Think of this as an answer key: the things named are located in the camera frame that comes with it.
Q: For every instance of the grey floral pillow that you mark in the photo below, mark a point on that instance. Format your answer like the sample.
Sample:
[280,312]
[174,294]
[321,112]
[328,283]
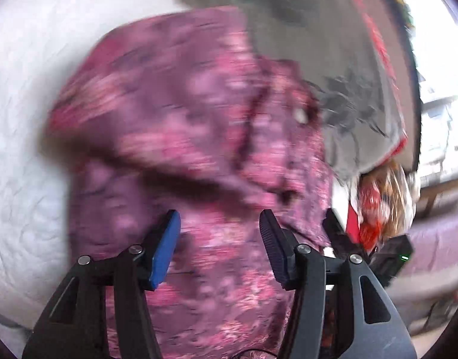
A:
[330,42]

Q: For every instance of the purple floral fleece garment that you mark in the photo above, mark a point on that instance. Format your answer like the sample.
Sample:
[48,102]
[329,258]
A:
[178,112]

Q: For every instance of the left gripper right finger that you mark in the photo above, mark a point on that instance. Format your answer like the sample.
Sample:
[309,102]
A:
[280,247]

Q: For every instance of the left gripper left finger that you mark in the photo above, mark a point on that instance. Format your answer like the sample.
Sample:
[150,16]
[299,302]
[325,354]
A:
[158,249]

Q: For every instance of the plastic bag of items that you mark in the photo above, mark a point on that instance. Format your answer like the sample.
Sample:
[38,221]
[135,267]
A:
[387,198]

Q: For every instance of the red patterned blanket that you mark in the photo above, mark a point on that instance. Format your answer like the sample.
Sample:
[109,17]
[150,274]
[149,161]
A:
[380,46]

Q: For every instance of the white quilted mattress cover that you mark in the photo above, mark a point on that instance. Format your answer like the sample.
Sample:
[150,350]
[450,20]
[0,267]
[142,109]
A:
[42,42]

